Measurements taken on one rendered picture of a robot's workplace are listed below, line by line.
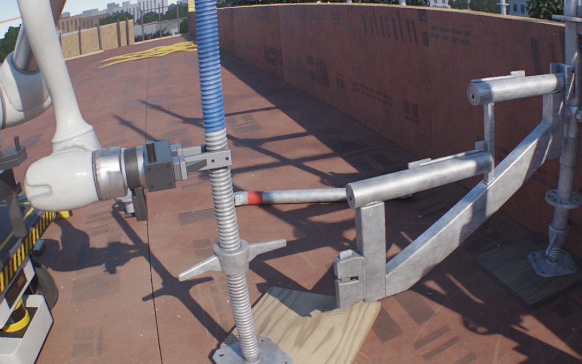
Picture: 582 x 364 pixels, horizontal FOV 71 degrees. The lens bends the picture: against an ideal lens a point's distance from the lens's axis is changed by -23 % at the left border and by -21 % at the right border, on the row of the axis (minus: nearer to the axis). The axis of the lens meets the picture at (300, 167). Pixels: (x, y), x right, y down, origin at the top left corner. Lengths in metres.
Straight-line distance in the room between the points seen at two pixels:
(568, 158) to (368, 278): 0.63
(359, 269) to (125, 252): 0.92
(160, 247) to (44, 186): 0.91
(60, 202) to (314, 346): 0.65
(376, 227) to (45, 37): 0.74
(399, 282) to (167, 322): 0.60
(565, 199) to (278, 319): 0.83
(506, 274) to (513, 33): 0.77
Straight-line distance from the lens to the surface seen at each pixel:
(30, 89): 1.29
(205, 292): 1.42
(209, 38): 0.83
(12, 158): 0.82
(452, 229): 1.11
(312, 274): 1.45
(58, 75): 0.96
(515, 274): 1.42
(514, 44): 1.64
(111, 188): 0.85
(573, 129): 1.31
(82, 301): 1.49
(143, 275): 1.56
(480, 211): 1.14
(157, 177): 0.82
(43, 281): 1.40
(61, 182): 0.85
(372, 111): 2.75
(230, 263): 0.93
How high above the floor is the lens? 0.76
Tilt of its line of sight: 20 degrees down
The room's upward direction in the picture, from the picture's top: 4 degrees counter-clockwise
